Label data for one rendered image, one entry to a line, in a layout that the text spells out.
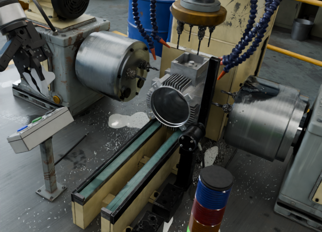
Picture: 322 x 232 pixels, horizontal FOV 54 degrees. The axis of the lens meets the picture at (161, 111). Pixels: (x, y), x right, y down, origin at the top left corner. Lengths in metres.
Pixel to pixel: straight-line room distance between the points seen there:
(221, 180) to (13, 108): 1.12
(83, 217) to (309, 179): 0.66
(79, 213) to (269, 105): 0.63
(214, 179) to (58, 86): 0.93
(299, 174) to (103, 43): 0.80
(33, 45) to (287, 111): 0.74
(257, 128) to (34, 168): 0.75
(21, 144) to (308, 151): 0.78
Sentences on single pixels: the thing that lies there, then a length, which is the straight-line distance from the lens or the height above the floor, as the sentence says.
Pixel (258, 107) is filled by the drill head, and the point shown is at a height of 1.12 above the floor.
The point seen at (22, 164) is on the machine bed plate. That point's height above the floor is 0.80.
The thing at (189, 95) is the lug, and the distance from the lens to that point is 1.05.
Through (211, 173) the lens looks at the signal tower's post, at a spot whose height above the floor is 1.22.
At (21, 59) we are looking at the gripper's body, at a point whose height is 1.21.
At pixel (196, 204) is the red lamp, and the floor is 1.15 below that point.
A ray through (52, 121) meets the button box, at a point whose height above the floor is 1.07.
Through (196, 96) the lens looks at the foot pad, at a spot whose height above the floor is 1.07.
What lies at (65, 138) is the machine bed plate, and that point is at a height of 0.80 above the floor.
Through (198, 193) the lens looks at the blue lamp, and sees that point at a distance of 0.59.
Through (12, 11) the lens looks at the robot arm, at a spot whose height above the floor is 1.33.
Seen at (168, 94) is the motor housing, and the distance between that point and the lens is 1.25.
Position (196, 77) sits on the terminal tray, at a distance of 1.12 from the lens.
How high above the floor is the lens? 1.61
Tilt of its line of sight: 33 degrees down
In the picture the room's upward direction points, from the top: 7 degrees clockwise
